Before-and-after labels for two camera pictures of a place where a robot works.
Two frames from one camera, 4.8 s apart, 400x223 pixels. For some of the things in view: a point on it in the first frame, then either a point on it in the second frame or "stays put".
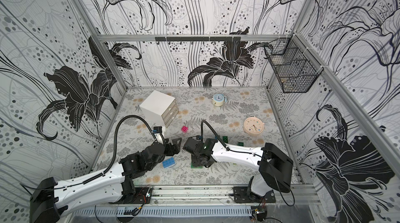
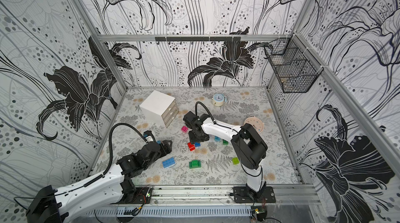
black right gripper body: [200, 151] to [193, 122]
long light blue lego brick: [169, 162] stays put
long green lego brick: [192, 166] stays put
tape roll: [219, 99] stays put
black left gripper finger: [177, 145] to [166, 146]
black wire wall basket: [296, 67] stays put
